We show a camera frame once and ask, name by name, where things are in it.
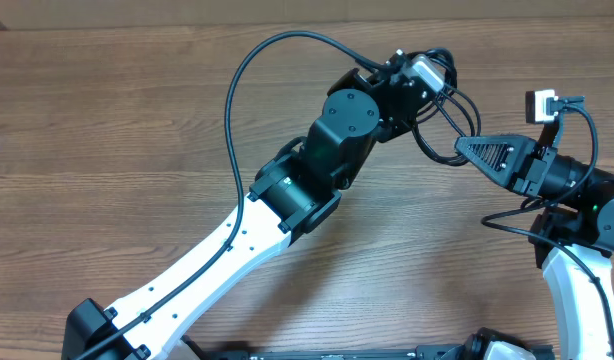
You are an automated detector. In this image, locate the black cable bundle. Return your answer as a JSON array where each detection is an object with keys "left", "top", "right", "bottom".
[{"left": 406, "top": 47, "right": 483, "bottom": 167}]

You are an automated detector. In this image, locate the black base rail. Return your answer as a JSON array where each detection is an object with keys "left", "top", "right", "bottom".
[{"left": 181, "top": 327, "right": 556, "bottom": 360}]

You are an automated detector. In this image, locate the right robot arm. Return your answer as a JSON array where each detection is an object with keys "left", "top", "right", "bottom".
[{"left": 455, "top": 135, "right": 614, "bottom": 359}]

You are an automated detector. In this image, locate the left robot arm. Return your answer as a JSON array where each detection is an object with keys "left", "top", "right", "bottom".
[{"left": 61, "top": 53, "right": 455, "bottom": 359}]

